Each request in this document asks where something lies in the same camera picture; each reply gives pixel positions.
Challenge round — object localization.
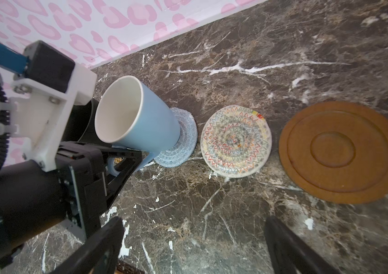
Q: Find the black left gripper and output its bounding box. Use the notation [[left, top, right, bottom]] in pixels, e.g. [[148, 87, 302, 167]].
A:
[[0, 142, 143, 267]]

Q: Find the multicolour woven round coaster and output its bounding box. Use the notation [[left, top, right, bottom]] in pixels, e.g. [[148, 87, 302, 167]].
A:
[[200, 105, 272, 178]]

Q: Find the light blue ceramic mug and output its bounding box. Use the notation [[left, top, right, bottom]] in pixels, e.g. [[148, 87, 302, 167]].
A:
[[95, 75, 180, 170]]

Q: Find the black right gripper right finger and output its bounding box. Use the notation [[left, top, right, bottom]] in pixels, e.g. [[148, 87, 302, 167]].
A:
[[264, 216, 339, 274]]

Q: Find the dark wooden round coaster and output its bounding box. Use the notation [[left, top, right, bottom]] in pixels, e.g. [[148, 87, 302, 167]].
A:
[[279, 101, 388, 204]]

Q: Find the black ceramic mug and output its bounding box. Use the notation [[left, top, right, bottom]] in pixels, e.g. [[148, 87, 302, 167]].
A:
[[61, 98, 111, 147]]

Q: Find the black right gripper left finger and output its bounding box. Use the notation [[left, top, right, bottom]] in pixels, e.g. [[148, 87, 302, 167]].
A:
[[52, 217, 124, 274]]

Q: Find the blue-grey woven round coaster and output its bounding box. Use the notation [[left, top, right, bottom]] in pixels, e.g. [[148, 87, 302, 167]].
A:
[[155, 107, 198, 168]]

